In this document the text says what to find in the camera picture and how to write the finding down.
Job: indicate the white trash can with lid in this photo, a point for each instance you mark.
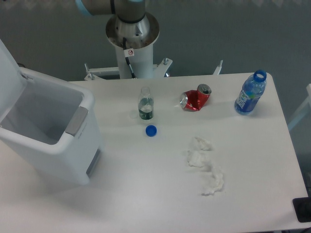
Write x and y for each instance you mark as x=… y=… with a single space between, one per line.
x=49 y=122

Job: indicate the blue bottle cap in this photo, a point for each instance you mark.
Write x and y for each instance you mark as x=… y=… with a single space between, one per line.
x=151 y=130

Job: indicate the crushed red soda can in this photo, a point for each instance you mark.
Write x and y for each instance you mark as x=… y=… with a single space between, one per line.
x=194 y=100

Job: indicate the clear bottle with green label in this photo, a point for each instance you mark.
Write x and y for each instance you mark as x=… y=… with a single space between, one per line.
x=145 y=104

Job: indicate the upper crumpled white tissue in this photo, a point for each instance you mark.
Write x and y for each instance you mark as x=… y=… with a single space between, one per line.
x=198 y=143

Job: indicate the crumpled white tissue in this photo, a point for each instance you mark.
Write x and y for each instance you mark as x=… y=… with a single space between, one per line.
x=198 y=143
x=212 y=180
x=198 y=159

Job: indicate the middle crumpled white tissue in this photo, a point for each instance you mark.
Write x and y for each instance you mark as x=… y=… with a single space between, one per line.
x=198 y=159

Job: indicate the lower crumpled white tissue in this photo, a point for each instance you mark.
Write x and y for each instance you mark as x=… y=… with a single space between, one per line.
x=212 y=180

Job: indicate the blue drink bottle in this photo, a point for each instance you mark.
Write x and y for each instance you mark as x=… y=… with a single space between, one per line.
x=252 y=90

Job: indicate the black device at table corner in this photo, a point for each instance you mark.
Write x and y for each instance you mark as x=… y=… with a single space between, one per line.
x=302 y=207

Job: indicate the white metal base frame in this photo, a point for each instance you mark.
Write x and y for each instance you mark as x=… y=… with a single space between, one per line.
x=160 y=70

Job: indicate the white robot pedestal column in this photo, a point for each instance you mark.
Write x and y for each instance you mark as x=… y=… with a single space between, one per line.
x=134 y=45

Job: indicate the white frame at right edge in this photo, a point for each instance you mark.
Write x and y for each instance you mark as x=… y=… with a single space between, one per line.
x=302 y=111

